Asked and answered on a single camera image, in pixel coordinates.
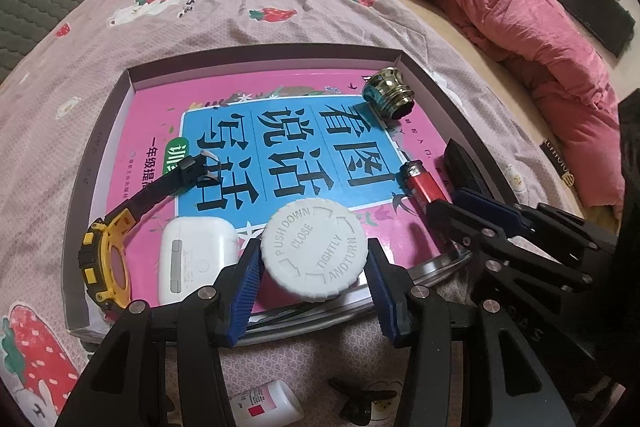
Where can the red lighter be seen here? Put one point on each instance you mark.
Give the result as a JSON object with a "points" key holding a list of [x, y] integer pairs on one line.
{"points": [[425, 187]]}

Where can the black television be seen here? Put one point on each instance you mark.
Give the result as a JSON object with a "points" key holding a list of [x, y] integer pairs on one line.
{"points": [[595, 12]]}

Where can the white round bottle cap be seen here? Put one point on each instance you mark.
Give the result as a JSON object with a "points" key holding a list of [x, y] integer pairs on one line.
{"points": [[312, 252]]}

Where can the pink duvet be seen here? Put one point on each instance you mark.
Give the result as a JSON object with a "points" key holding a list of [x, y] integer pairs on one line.
{"points": [[500, 17]]}

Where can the white small bottle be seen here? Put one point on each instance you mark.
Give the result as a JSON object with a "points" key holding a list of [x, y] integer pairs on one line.
{"points": [[265, 407]]}

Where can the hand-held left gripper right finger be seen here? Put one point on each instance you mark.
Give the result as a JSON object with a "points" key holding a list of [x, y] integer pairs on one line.
{"points": [[387, 297]]}

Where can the black yellow wristwatch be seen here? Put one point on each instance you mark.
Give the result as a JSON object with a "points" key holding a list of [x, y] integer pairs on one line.
{"points": [[107, 252]]}

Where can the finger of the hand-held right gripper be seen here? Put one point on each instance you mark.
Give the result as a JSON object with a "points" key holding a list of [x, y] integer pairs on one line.
{"points": [[485, 207], [450, 217]]}

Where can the grey shallow cardboard box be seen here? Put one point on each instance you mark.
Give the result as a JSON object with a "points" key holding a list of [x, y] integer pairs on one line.
{"points": [[100, 147]]}

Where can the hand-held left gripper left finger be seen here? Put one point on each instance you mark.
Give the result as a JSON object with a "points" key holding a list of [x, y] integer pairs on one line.
{"points": [[244, 297]]}

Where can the shiny metal knob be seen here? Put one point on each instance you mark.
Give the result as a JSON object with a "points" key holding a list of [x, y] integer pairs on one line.
{"points": [[387, 94]]}

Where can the black gold small case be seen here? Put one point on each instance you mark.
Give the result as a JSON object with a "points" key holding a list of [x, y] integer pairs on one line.
{"points": [[462, 167]]}

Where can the pink blue book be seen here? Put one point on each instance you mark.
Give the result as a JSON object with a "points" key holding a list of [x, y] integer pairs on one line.
{"points": [[150, 117]]}

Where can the white earbuds case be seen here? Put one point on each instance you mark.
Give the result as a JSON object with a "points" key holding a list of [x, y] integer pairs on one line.
{"points": [[197, 252]]}

